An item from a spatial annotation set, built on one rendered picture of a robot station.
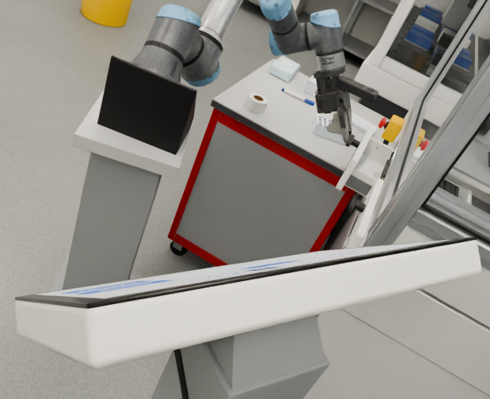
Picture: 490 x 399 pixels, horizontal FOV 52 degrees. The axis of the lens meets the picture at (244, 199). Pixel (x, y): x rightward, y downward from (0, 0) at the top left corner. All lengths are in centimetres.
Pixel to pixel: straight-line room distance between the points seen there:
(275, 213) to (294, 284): 134
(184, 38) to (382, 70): 111
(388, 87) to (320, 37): 92
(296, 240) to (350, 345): 76
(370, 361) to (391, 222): 36
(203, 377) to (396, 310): 54
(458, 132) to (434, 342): 45
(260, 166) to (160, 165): 52
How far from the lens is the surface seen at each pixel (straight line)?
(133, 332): 41
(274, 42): 143
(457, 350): 113
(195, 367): 65
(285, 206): 180
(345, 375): 124
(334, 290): 53
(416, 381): 120
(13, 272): 200
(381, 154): 163
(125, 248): 160
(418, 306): 107
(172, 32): 139
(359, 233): 110
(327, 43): 141
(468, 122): 89
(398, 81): 227
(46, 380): 175
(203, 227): 200
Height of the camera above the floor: 151
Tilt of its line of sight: 35 degrees down
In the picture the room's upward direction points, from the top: 25 degrees clockwise
